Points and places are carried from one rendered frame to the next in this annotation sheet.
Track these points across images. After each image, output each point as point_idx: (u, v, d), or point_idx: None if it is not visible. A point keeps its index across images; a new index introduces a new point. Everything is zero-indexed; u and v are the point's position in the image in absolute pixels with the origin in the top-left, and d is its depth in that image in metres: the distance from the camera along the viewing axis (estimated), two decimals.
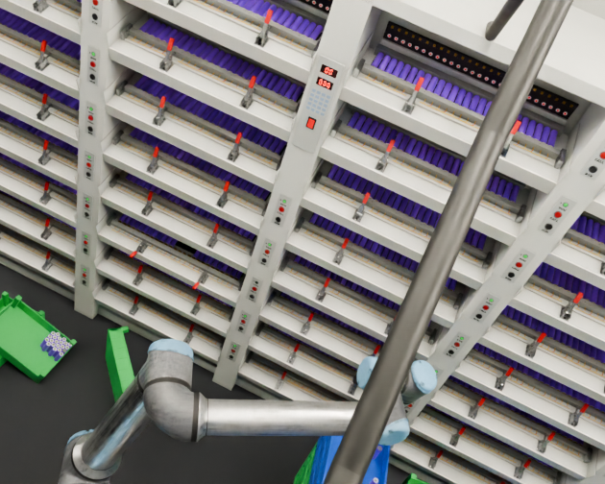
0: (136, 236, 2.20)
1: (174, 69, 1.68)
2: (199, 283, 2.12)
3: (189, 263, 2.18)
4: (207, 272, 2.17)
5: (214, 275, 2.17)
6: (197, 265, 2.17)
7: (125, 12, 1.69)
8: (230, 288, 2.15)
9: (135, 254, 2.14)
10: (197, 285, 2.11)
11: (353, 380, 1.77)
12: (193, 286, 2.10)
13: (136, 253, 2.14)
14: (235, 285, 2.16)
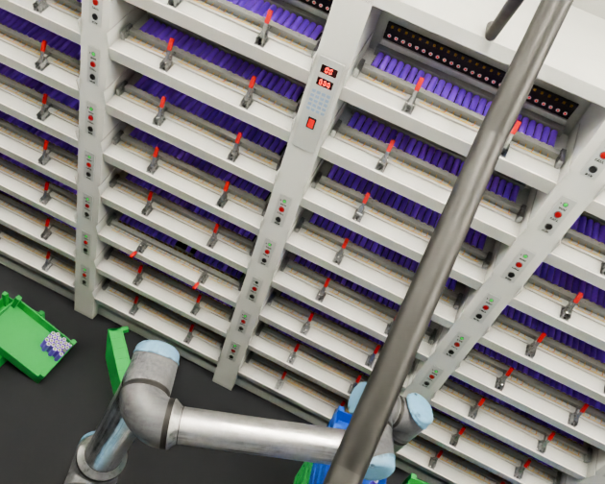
0: (136, 236, 2.20)
1: (174, 69, 1.68)
2: (199, 283, 2.12)
3: (189, 263, 2.18)
4: (207, 272, 2.17)
5: (214, 275, 2.17)
6: (197, 265, 2.17)
7: (125, 12, 1.69)
8: (230, 288, 2.15)
9: (135, 254, 2.14)
10: (197, 285, 2.11)
11: None
12: (193, 286, 2.10)
13: (136, 253, 2.14)
14: (235, 285, 2.16)
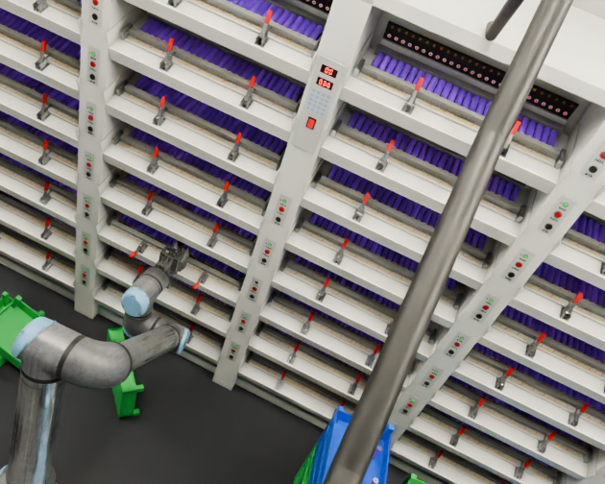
0: (136, 236, 2.20)
1: (174, 69, 1.68)
2: (199, 283, 2.12)
3: (189, 263, 2.18)
4: (207, 272, 2.17)
5: (214, 275, 2.17)
6: (197, 265, 2.17)
7: (125, 12, 1.69)
8: (230, 288, 2.15)
9: (135, 254, 2.14)
10: (197, 285, 2.11)
11: (169, 286, 2.12)
12: (193, 286, 2.10)
13: (136, 253, 2.14)
14: (235, 285, 2.16)
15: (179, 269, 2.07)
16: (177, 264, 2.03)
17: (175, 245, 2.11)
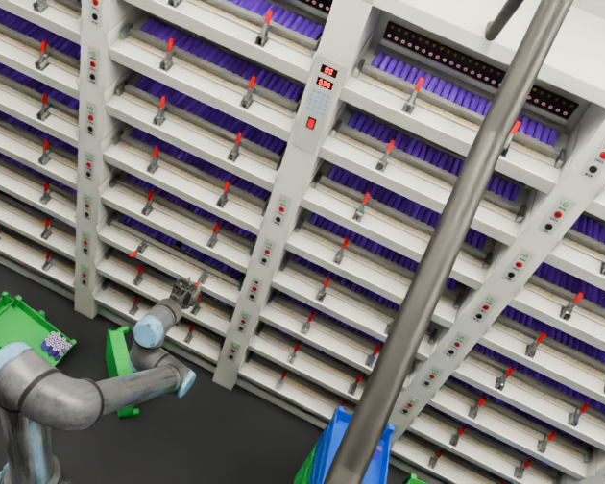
0: (136, 236, 2.20)
1: (174, 69, 1.68)
2: (199, 283, 2.12)
3: (189, 263, 2.18)
4: (207, 272, 2.17)
5: (214, 275, 2.17)
6: (197, 265, 2.17)
7: (125, 12, 1.69)
8: (230, 288, 2.15)
9: (135, 254, 2.14)
10: (197, 285, 2.11)
11: (179, 323, 2.03)
12: None
13: (136, 253, 2.14)
14: (235, 285, 2.16)
15: (191, 303, 2.00)
16: (190, 298, 1.96)
17: (188, 279, 2.05)
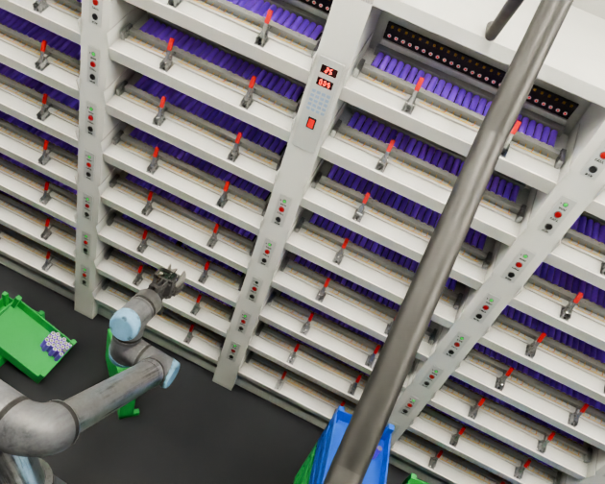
0: (139, 232, 2.21)
1: (174, 69, 1.68)
2: (205, 270, 2.13)
3: (192, 259, 2.19)
4: (210, 268, 2.18)
5: (217, 271, 2.18)
6: (200, 261, 2.18)
7: (125, 12, 1.69)
8: (233, 284, 2.16)
9: (145, 237, 2.15)
10: (206, 267, 2.13)
11: (161, 312, 1.96)
12: (205, 263, 2.12)
13: (144, 239, 2.16)
14: (238, 281, 2.17)
15: (173, 293, 1.92)
16: (171, 287, 1.88)
17: (169, 267, 1.97)
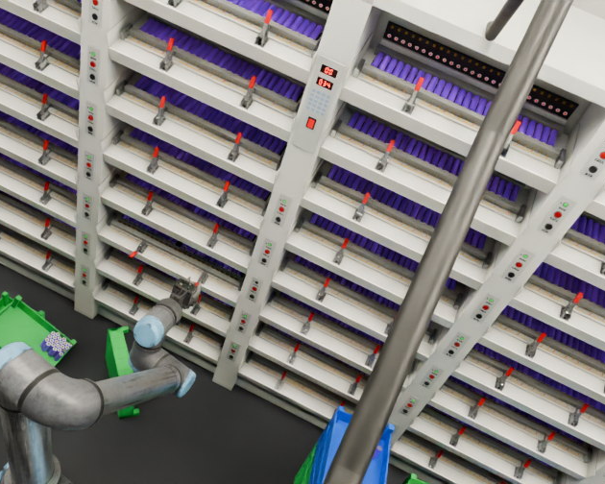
0: (136, 236, 2.20)
1: (174, 69, 1.68)
2: (199, 283, 2.12)
3: (189, 263, 2.18)
4: (207, 272, 2.17)
5: (214, 275, 2.17)
6: (197, 265, 2.17)
7: (125, 12, 1.69)
8: (230, 288, 2.15)
9: (135, 254, 2.14)
10: (197, 286, 2.11)
11: (179, 323, 2.03)
12: None
13: (136, 253, 2.14)
14: (235, 285, 2.16)
15: (191, 303, 2.00)
16: (190, 298, 1.96)
17: (188, 279, 2.05)
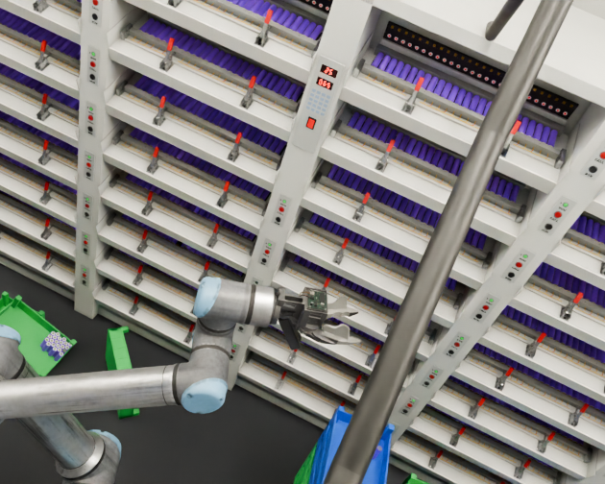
0: (139, 232, 2.21)
1: (174, 69, 1.68)
2: (205, 270, 2.13)
3: (192, 259, 2.19)
4: (210, 268, 2.18)
5: (217, 271, 2.18)
6: (200, 261, 2.18)
7: (125, 12, 1.69)
8: None
9: (145, 237, 2.15)
10: (206, 267, 2.13)
11: (295, 349, 1.35)
12: (205, 263, 2.12)
13: (144, 239, 2.16)
14: (238, 281, 2.17)
15: (307, 330, 1.28)
16: (303, 317, 1.24)
17: (340, 300, 1.32)
